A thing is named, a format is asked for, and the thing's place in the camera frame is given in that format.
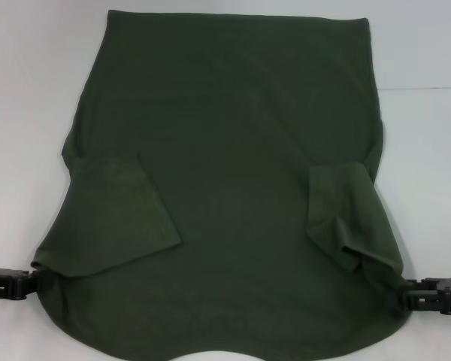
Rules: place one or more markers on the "dark green shirt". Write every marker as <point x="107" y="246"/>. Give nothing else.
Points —
<point x="229" y="150"/>

